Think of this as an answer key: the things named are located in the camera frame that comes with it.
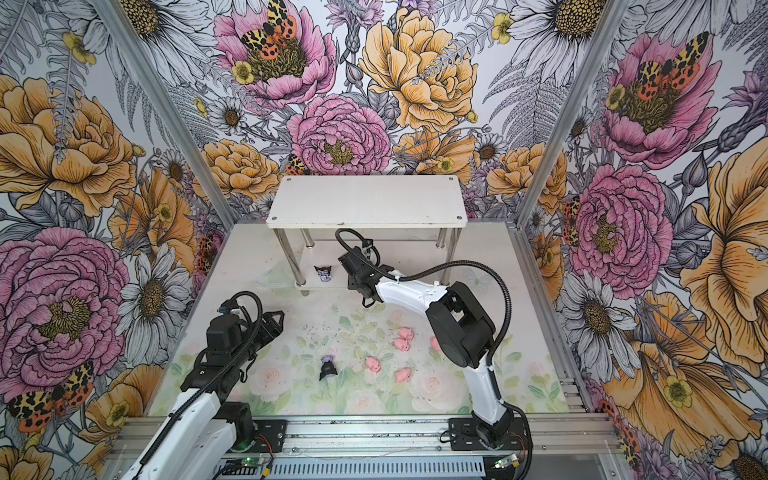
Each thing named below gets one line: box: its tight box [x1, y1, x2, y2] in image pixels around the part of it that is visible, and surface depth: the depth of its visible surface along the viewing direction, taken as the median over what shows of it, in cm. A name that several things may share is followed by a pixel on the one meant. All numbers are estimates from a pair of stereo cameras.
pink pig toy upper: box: [398, 327, 415, 341], surface depth 92 cm
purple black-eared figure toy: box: [313, 265, 332, 283], surface depth 95 cm
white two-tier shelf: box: [266, 175, 468, 294], surface depth 83 cm
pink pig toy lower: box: [395, 368, 411, 383], surface depth 84 cm
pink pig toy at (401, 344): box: [393, 338, 411, 352], surface depth 90 cm
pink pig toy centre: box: [365, 356, 381, 373], surface depth 86 cm
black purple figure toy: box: [319, 355, 338, 381], surface depth 85 cm
